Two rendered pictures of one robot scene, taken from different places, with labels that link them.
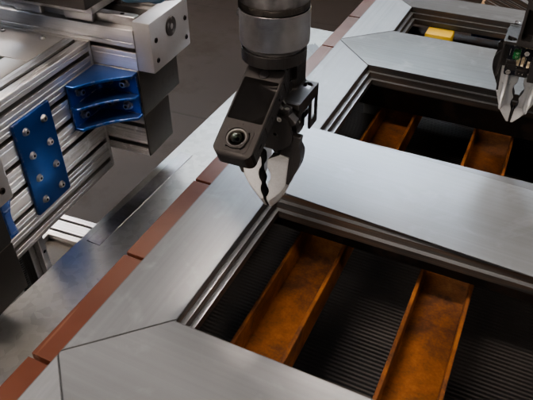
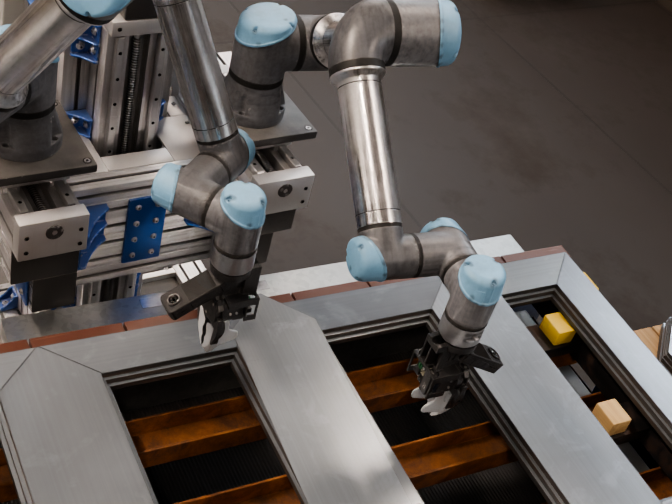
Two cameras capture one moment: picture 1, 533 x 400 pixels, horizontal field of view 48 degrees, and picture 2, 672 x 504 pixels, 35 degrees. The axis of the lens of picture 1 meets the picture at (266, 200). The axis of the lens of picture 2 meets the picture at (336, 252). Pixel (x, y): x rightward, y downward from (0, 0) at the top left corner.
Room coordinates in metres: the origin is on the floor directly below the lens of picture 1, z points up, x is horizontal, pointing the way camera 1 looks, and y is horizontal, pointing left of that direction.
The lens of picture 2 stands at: (-0.54, -0.79, 2.33)
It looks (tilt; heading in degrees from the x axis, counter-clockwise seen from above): 40 degrees down; 28
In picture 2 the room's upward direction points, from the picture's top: 17 degrees clockwise
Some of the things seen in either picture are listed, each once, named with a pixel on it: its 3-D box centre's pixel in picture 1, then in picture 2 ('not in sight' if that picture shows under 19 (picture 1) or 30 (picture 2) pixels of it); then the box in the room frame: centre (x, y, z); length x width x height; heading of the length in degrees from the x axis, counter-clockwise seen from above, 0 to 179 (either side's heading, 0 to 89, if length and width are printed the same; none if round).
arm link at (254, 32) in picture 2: not in sight; (266, 41); (1.07, 0.35, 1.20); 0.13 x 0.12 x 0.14; 149
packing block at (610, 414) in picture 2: not in sight; (610, 417); (1.18, -0.61, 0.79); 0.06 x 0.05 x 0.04; 65
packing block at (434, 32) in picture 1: (439, 39); (557, 328); (1.32, -0.40, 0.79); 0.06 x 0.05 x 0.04; 65
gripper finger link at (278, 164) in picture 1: (285, 171); (222, 336); (0.60, -0.02, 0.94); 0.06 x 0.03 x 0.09; 155
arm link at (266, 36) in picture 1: (271, 25); (232, 253); (0.60, -0.01, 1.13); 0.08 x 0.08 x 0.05
